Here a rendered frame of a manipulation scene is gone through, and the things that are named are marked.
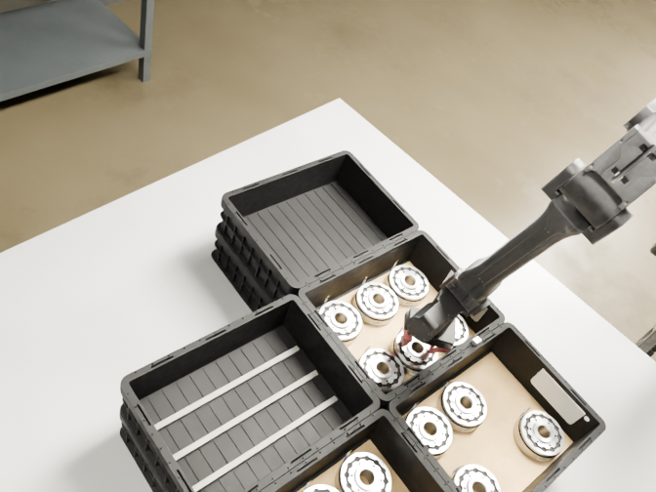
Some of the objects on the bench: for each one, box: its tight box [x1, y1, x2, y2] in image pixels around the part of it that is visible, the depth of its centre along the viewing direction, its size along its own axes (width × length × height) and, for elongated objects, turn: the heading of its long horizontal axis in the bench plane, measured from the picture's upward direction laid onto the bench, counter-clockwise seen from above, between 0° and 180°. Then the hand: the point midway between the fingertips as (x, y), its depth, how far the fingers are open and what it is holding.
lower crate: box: [211, 226, 272, 312], centre depth 163 cm, size 40×30×12 cm
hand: (417, 346), depth 141 cm, fingers open, 6 cm apart
